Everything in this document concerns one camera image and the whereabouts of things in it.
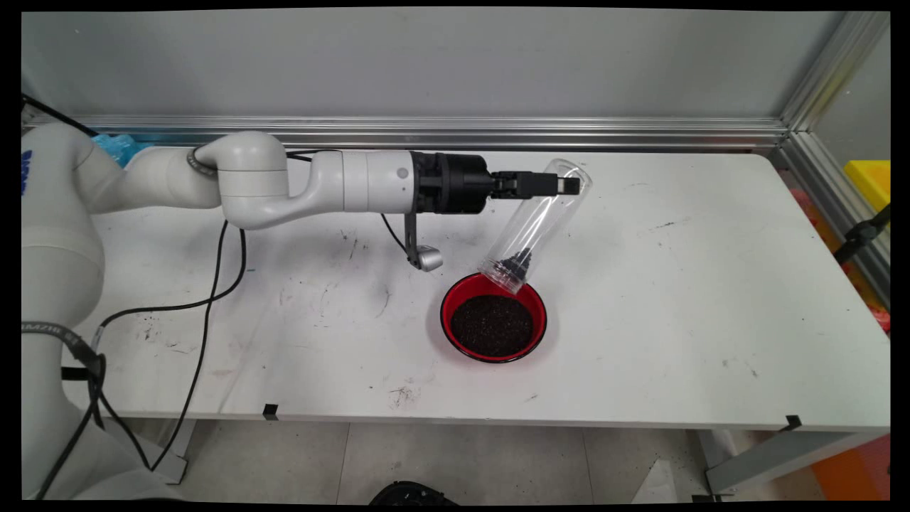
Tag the black granules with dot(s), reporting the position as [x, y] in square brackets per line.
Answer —
[490, 327]
[515, 264]

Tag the black object on floor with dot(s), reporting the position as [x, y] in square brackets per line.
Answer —
[412, 494]

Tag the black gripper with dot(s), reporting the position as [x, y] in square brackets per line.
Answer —
[455, 183]

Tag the horizontal aluminium frame rail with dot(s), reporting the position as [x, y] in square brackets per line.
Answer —
[640, 134]

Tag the pink red plastic bag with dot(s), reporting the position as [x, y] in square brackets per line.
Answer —
[803, 201]

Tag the black camera bracket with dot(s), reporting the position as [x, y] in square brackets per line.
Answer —
[411, 235]

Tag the blue plastic bag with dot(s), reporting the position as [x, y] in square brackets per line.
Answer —
[117, 148]

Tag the aluminium frame post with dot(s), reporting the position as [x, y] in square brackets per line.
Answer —
[828, 67]

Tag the black granules in bowl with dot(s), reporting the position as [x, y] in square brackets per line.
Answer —
[490, 327]

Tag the black tape marker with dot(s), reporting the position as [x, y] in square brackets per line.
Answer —
[792, 423]
[270, 412]

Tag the white table leg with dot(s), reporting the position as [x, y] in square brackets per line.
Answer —
[768, 459]
[170, 459]

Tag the yellow box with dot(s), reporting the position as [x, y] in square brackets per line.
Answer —
[871, 181]

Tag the red bowl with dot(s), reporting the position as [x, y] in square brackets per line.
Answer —
[539, 313]

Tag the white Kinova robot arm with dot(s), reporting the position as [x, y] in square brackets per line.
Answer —
[252, 178]

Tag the clear plastic jar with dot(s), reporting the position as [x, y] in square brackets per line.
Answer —
[540, 227]

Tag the aluminium side rail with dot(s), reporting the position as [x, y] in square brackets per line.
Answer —
[832, 192]

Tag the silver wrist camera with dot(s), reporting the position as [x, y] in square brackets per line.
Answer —
[429, 259]

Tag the orange box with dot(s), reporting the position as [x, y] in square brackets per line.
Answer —
[860, 469]

